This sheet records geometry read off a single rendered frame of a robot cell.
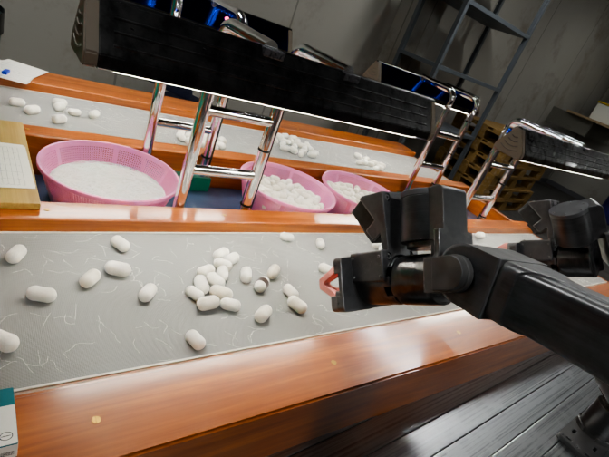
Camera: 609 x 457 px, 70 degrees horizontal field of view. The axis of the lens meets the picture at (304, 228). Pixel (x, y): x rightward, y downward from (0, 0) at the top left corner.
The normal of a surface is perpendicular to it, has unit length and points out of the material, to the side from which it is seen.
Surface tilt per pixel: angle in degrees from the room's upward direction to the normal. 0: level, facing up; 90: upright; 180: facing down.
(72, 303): 0
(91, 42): 58
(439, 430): 0
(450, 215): 49
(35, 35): 90
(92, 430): 0
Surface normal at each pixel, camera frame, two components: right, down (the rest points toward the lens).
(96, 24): 0.62, 0.02
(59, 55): 0.56, 0.55
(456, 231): 0.49, -0.15
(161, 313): 0.34, -0.84
